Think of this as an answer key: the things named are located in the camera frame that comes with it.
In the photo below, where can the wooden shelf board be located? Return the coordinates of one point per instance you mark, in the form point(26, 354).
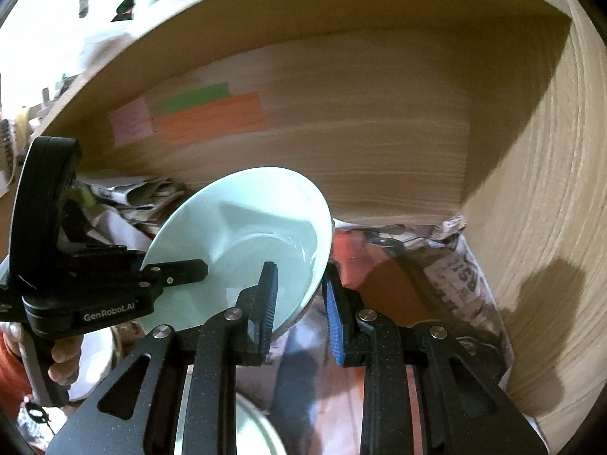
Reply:
point(209, 30)

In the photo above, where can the mint green plate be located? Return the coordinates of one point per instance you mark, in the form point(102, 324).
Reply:
point(255, 434)

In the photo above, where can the small mint green bowl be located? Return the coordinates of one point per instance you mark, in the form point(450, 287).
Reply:
point(235, 225)

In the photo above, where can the white bowl black spots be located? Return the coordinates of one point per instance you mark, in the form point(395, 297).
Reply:
point(99, 355)

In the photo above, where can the printed newspaper table cover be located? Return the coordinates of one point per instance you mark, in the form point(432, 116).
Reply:
point(410, 273)

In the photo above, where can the person's left hand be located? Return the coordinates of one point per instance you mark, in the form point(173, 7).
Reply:
point(66, 353)

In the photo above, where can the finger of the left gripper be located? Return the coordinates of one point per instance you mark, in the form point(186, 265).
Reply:
point(171, 274)

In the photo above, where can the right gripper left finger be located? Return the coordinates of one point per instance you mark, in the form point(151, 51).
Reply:
point(177, 387)

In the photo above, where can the orange sticky note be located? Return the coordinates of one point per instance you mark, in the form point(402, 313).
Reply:
point(231, 116)

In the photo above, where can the stack of newspapers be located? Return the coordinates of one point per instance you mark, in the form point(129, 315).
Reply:
point(144, 202)

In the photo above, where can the pink sticky note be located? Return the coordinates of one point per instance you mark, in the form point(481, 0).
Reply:
point(131, 122)

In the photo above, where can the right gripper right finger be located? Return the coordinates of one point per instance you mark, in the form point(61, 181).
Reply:
point(424, 392)

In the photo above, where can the green sticky note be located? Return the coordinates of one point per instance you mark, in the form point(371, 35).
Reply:
point(196, 97)

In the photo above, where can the orange sleeve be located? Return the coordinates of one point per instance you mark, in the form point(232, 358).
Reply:
point(14, 383)

